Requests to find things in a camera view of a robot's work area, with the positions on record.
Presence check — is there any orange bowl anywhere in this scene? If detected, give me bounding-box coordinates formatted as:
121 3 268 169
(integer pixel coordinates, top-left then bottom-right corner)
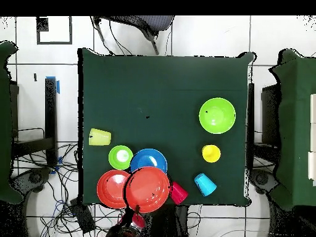
124 166 171 214
96 169 131 210

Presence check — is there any large light blue bowl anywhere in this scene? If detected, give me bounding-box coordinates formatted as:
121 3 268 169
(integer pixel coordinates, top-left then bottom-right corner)
130 148 168 173

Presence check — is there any small green bowl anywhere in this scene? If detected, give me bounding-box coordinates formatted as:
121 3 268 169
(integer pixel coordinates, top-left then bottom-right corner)
108 144 134 170

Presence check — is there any red cup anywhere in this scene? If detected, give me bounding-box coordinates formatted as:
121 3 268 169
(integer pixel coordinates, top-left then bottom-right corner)
169 181 189 206

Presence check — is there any black power strip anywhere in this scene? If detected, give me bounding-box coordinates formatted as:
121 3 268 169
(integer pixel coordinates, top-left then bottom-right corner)
69 198 96 234

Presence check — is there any light blue cup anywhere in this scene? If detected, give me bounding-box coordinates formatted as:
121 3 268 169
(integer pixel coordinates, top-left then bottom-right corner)
194 172 217 198

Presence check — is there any translucent yellow cup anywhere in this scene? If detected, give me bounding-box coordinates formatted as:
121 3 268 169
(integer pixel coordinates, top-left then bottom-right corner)
88 128 112 146

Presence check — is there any blue tape strip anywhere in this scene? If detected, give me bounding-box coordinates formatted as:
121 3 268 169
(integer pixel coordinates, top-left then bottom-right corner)
49 156 63 175
45 75 60 94

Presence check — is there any opaque yellow cup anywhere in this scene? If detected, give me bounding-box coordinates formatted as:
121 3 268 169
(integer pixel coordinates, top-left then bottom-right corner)
201 144 222 164

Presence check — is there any black chair base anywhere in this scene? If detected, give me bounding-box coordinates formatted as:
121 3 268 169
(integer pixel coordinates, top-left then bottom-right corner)
10 167 53 201

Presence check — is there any dark green tablecloth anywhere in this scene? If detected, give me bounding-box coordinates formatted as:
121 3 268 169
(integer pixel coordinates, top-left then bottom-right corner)
78 48 255 207

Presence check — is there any large green bowl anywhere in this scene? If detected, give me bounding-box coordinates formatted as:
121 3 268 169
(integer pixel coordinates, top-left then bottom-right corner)
199 97 237 135

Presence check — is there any green table cloth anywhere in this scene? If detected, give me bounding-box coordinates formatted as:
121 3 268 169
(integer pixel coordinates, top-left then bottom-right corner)
0 41 24 204
268 48 316 210

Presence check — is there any grey office chair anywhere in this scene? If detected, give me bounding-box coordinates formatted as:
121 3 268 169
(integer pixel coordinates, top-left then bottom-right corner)
92 15 175 56

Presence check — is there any floor cable bundle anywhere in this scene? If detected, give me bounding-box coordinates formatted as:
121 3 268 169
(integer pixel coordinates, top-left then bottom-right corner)
14 141 134 237

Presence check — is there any black square frame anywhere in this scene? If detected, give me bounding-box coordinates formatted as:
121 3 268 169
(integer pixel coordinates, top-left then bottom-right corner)
36 15 73 46

